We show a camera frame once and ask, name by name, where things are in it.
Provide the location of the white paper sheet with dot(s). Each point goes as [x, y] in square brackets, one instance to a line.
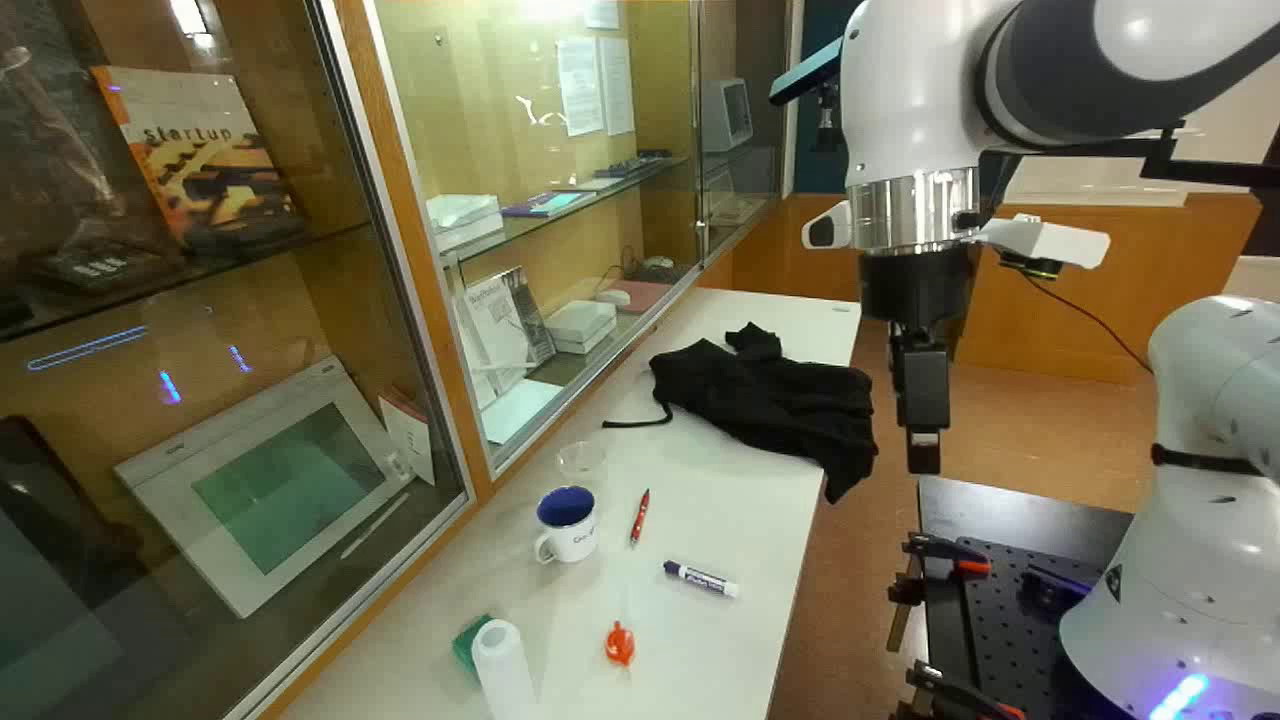
[523, 410]

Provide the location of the white box on shelf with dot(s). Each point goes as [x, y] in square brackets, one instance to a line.
[467, 219]

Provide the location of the black camera on stand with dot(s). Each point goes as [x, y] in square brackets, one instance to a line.
[804, 68]

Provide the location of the red pen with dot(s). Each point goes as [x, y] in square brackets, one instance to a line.
[642, 515]

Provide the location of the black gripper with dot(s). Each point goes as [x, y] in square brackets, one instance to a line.
[919, 286]

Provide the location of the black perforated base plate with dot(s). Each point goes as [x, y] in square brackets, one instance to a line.
[1014, 587]

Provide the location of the black orange clamp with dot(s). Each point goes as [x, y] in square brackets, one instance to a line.
[932, 561]
[955, 693]

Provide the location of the teal flat book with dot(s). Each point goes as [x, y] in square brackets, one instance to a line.
[550, 202]

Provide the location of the white printed booklet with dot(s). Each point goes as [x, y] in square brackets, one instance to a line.
[503, 332]

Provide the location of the small orange plastic clip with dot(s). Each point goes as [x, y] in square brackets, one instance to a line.
[619, 646]

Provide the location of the white framed green picture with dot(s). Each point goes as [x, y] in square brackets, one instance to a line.
[267, 486]

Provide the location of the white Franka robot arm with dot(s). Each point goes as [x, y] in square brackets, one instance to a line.
[1203, 561]

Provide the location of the white ribbed box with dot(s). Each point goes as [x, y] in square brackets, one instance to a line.
[582, 325]

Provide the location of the green sponge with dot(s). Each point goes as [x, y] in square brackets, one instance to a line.
[470, 646]

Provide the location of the white mug blue inside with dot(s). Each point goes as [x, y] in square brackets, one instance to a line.
[565, 523]

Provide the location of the orange patterned book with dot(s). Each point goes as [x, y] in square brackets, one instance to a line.
[203, 155]

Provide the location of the blue and white marker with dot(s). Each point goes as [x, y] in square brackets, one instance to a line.
[698, 576]

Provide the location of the grey old monitor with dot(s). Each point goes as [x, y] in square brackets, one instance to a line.
[728, 115]

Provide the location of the small white card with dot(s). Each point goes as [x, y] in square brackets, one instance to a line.
[410, 432]

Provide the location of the white wall papers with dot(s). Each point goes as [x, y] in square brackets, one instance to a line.
[592, 83]

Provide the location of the translucent white plastic cylinder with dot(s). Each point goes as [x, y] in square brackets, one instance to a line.
[506, 673]

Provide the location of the black cloth bag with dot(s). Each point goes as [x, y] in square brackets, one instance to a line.
[783, 403]

